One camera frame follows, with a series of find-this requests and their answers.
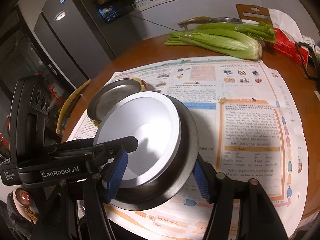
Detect shallow steel plate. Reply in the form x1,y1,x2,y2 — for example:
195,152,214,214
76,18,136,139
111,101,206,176
86,78,143,124

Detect newspaper mat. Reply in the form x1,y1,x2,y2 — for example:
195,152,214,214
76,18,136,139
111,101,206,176
67,56,309,240

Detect celery bunch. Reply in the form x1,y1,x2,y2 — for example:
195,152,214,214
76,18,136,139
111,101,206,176
194,22,277,44
165,29,263,61

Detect orange plastic plate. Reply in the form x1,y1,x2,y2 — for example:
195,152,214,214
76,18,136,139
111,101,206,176
141,80,148,90

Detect red tissue box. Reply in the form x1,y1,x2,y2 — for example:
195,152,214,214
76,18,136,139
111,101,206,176
268,9,309,65

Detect curved wooden chair left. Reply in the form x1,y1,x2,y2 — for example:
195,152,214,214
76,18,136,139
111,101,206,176
56,79,91,134

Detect grey refrigerator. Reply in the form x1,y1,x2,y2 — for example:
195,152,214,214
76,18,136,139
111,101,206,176
34,0,131,88

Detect yellow shell shaped plate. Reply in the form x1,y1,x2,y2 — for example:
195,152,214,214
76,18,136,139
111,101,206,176
89,77,146,127

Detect celery bunch rear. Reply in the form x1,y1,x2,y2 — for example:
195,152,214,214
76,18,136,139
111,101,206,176
194,22,277,44

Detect blue box on shelf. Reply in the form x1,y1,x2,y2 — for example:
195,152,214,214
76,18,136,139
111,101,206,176
98,6,119,22

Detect black thermos bottle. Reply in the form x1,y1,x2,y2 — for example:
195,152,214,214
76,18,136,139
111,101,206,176
295,42,320,92

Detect left hand red nails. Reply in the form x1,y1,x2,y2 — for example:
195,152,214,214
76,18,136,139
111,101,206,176
12,187,39,224

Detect curved wooden chair far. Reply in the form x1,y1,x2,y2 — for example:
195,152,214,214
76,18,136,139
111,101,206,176
178,16,213,30

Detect wooden slat back chair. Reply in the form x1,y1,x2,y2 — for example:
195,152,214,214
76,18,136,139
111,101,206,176
235,4,272,24

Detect large steel bowl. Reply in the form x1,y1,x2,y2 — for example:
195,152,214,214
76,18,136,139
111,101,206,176
111,96,199,211

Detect small steel bowl far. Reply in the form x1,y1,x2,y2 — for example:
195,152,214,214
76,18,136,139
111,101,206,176
209,17,243,24

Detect black power cable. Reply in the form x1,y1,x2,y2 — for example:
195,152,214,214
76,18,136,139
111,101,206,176
128,13,181,30

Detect curved wooden chair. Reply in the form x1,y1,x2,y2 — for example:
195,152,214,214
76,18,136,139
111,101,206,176
178,16,213,30
56,79,91,134

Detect instant noodle cup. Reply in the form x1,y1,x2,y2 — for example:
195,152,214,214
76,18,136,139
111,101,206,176
94,92,181,189

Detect celery bunch front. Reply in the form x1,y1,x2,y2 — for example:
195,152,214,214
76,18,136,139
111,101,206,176
165,29,263,61

